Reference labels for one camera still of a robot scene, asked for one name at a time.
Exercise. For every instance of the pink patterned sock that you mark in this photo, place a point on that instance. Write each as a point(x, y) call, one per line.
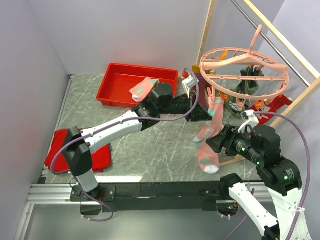
point(208, 159)
point(142, 89)

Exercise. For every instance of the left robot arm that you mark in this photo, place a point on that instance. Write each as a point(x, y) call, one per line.
point(80, 145)

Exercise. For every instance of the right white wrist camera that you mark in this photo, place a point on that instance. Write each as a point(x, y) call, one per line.
point(249, 119)

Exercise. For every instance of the olive green sock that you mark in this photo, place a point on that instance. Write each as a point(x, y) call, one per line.
point(234, 106)

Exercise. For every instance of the pink round sock hanger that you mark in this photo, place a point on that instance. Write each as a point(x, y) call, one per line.
point(237, 72)

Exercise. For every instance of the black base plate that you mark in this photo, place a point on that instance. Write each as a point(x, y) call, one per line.
point(151, 196)

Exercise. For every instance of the red hanging sock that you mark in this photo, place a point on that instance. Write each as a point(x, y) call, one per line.
point(272, 107)

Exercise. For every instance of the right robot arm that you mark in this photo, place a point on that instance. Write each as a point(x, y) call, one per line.
point(280, 175)

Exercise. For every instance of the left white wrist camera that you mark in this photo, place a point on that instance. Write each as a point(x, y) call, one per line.
point(188, 83)

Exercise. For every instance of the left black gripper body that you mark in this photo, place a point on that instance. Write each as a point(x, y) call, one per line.
point(191, 116)

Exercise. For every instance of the red plastic bin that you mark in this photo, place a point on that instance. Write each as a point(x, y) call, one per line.
point(119, 78)

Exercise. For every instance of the maroon sock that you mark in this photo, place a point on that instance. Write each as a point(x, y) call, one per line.
point(203, 85)

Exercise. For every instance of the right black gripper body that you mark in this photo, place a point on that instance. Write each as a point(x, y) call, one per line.
point(229, 132)

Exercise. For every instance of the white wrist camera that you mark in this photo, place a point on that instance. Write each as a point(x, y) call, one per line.
point(188, 83)
point(249, 119)

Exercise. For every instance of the metal hanging rod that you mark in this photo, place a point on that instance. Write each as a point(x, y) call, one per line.
point(271, 44)

